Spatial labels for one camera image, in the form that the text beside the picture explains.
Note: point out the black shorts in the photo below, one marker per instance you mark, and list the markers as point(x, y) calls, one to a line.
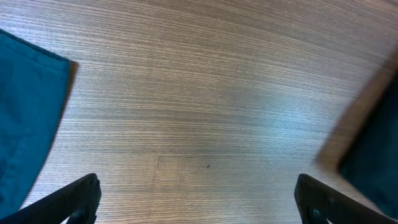
point(370, 164)

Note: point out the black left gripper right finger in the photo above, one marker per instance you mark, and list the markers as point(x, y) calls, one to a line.
point(319, 203)

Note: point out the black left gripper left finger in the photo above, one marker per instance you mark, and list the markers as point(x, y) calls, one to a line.
point(75, 203)

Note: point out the blue garment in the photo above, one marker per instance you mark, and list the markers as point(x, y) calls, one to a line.
point(34, 86)

